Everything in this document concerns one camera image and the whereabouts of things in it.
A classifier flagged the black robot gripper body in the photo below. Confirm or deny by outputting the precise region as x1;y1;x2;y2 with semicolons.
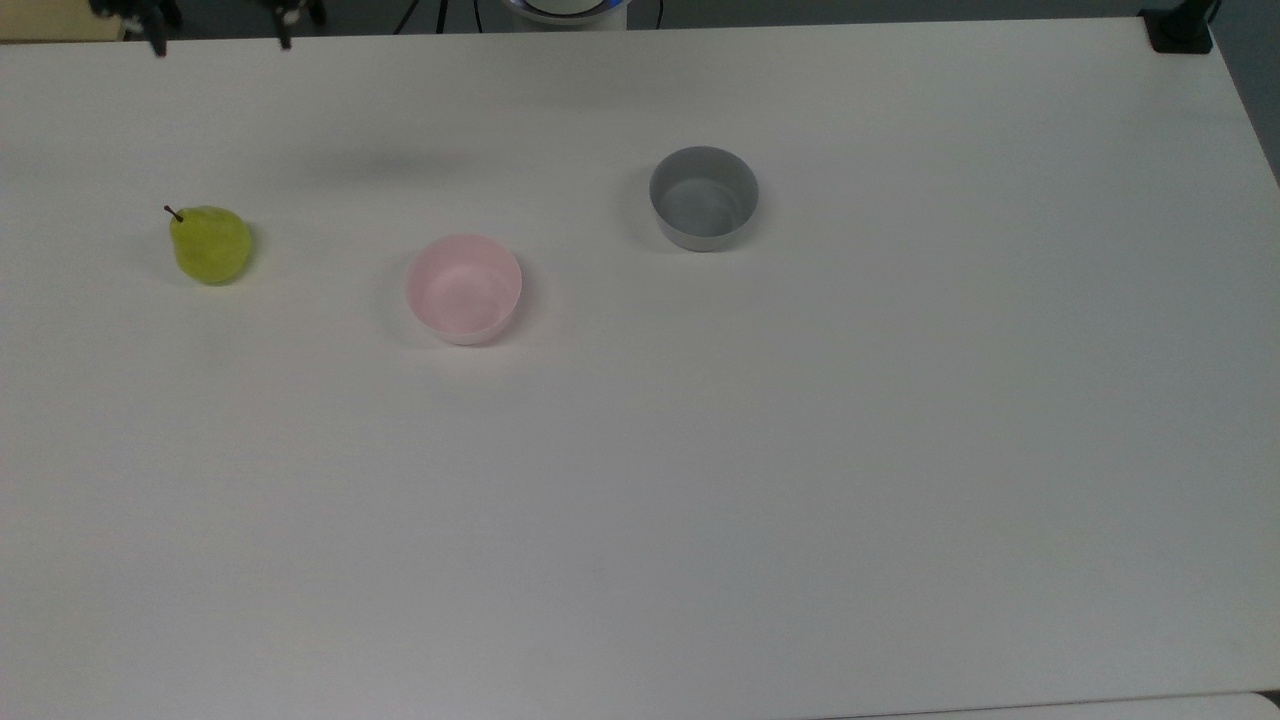
88;0;326;27

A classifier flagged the green pear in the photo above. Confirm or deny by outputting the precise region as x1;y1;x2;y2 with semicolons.
163;204;254;287

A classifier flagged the pink plastic bowl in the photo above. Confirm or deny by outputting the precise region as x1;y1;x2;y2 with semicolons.
404;234;524;347

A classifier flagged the grey plastic bowl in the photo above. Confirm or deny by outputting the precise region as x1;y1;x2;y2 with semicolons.
648;145;760;253

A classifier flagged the beige cardboard box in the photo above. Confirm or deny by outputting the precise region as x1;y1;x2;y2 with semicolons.
0;0;127;44

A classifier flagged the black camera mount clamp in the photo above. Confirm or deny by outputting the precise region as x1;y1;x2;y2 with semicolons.
1140;0;1223;55

